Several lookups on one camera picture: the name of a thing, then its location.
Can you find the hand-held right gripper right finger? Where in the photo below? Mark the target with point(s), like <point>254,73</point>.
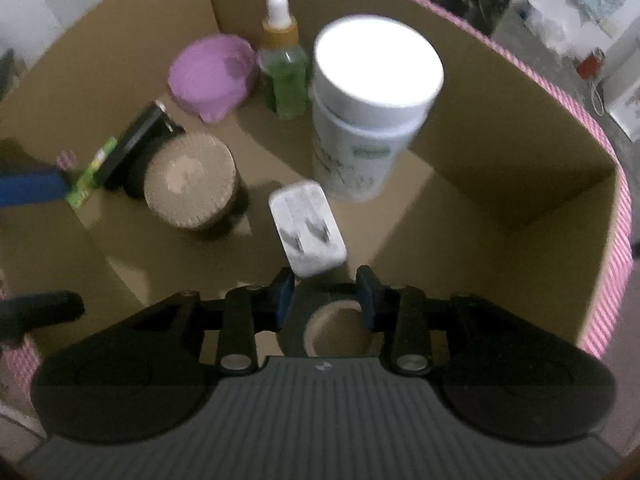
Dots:
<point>367,305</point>

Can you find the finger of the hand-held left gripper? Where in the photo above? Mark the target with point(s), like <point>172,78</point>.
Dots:
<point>30,187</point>
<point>45,310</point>

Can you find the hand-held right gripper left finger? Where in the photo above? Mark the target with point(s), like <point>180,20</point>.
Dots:
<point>285,305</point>

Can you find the black tape roll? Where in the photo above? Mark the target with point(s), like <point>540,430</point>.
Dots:
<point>300,330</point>

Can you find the green printed tube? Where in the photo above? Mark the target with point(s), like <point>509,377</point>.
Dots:
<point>92,172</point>

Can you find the white charger plug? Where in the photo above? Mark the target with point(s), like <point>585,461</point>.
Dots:
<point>307,230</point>

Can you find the black key fob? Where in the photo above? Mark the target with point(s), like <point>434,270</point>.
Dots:
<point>134,180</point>

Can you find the black cylindrical flashlight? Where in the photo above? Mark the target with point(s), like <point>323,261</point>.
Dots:
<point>135,140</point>

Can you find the gold lid cream jar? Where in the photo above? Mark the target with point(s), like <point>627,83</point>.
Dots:
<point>190,180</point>

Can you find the brown cardboard box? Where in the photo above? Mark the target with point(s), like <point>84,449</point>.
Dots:
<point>475,160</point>

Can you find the purple collapsible cup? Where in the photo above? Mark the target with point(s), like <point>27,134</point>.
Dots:
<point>210,75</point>

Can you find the white supplement bottle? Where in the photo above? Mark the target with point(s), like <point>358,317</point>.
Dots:
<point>370,85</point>

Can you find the green dropper bottle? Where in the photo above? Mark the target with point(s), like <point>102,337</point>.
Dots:
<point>285,75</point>

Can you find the pink checkered tablecloth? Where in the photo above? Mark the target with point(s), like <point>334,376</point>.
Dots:
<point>617,270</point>

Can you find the small red object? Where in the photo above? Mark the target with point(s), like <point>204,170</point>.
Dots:
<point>591,65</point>

